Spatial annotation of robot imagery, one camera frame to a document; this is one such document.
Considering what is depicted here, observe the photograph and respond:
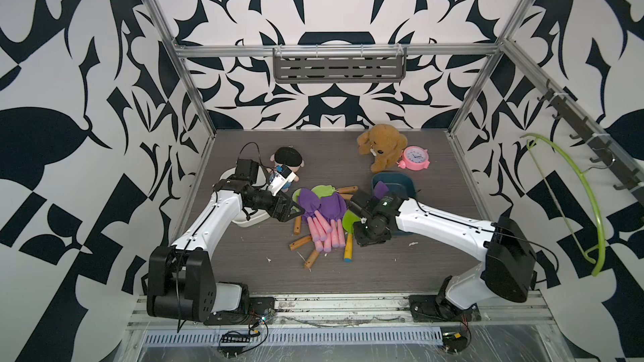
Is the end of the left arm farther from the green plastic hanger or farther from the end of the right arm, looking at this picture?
the green plastic hanger

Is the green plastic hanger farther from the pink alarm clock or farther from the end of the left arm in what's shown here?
the end of the left arm

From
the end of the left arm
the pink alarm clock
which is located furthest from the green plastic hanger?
the end of the left arm

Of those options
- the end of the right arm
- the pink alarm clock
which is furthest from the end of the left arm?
the pink alarm clock

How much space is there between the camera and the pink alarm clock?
1075 millimetres
